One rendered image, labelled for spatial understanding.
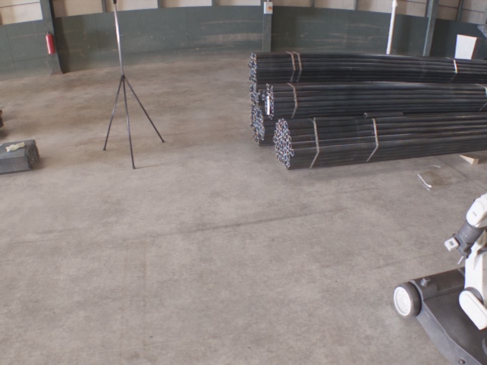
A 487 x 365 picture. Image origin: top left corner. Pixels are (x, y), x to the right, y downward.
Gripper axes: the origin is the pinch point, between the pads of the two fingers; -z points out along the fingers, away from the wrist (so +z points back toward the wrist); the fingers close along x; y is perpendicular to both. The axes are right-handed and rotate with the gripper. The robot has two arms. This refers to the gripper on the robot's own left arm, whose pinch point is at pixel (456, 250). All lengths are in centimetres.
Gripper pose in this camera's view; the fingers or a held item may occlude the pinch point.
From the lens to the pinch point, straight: 169.2
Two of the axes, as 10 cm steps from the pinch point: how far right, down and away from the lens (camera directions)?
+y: -9.8, 0.9, -1.5
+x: -1.7, -6.5, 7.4
